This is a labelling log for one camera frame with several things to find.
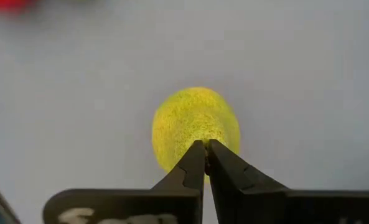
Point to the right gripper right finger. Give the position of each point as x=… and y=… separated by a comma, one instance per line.
x=265, y=205

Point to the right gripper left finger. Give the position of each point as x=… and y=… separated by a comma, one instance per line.
x=159, y=205

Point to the yellow lemon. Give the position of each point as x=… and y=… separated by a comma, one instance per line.
x=190, y=118

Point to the large red apple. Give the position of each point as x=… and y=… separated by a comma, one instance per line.
x=3, y=4

